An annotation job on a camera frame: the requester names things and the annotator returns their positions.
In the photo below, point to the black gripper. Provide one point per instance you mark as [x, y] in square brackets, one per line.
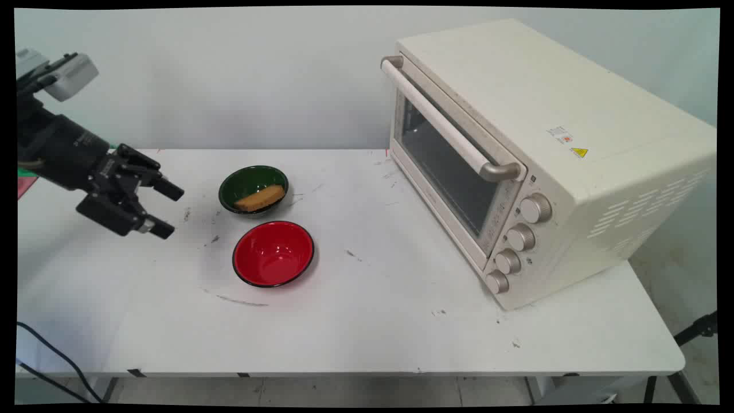
[60, 152]

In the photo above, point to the green bowl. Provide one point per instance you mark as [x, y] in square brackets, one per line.
[238, 183]

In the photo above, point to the brown bread slice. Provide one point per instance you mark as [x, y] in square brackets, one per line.
[261, 198]

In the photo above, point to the red bowl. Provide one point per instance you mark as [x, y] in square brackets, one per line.
[273, 252]

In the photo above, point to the pink red object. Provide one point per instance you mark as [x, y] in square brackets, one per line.
[25, 186]

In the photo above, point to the black table leg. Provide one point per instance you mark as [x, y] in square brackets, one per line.
[109, 389]
[683, 388]
[649, 390]

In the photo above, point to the large silver oven knob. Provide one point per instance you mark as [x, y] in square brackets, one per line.
[536, 209]

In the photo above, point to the white label sticker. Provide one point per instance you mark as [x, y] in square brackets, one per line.
[560, 135]

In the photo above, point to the yellow warning sticker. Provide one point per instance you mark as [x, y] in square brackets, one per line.
[579, 152]

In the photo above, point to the cream toaster oven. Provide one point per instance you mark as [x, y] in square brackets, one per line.
[602, 143]

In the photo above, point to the black tripod leg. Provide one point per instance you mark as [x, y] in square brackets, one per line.
[697, 328]

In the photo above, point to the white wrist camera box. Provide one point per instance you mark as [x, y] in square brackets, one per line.
[71, 74]

